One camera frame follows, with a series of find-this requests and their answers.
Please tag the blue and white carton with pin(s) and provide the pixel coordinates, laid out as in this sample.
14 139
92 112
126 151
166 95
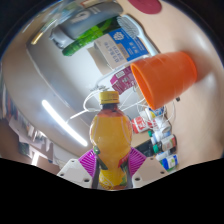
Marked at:
116 50

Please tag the white led desk lamp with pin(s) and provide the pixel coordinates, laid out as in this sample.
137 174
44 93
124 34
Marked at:
63 123

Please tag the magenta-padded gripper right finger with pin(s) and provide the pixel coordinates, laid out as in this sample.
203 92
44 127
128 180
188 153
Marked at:
148 170

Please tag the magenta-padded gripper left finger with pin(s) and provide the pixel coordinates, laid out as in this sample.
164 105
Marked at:
75 171

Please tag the red and white can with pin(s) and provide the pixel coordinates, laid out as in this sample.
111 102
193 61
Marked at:
141 125

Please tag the grey shaker bottle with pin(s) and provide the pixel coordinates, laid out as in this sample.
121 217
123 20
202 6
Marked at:
86 18

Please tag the white pill bottle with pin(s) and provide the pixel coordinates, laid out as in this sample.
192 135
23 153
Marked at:
155 114

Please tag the magenta carton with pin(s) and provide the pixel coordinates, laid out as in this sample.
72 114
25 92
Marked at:
123 81

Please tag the blue-labelled white bottle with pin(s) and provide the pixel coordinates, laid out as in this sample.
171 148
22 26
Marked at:
170 162

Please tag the yellow juice bottle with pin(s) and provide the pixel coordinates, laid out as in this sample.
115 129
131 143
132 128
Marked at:
110 136

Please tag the green-capped brown bottle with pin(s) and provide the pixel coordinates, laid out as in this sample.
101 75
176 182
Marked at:
165 144

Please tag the orange plastic cup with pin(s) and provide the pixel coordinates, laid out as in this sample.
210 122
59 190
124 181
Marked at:
166 78

